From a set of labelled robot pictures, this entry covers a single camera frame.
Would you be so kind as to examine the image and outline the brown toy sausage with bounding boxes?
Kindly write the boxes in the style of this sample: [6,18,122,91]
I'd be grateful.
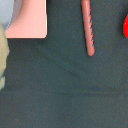
[81,0,95,56]

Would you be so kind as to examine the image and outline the beige woven placemat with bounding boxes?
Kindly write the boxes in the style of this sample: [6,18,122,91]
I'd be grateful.
[0,22,9,90]

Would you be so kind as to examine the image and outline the red toy tomato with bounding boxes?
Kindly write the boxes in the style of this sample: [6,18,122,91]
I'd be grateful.
[123,14,128,39]

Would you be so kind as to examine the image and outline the pink stove board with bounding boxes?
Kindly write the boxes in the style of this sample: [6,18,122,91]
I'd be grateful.
[6,0,47,38]

